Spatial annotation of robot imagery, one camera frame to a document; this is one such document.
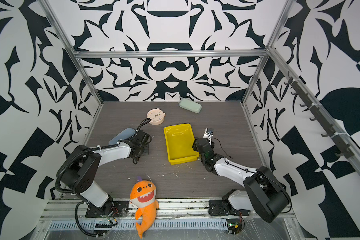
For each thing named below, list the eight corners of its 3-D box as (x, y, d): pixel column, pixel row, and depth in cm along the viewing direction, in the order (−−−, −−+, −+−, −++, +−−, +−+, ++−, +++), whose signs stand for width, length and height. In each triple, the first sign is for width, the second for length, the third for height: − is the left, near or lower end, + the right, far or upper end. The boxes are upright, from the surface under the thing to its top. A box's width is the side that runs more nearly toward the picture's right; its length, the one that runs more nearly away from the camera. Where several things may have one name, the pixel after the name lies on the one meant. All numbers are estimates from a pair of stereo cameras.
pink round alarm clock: (146, 125, 108) (145, 122, 105) (148, 110, 116) (148, 108, 114) (164, 125, 108) (164, 122, 105) (166, 110, 116) (165, 108, 114)
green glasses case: (177, 106, 120) (177, 104, 118) (182, 99, 125) (182, 97, 123) (198, 114, 115) (199, 112, 113) (203, 107, 119) (203, 105, 117)
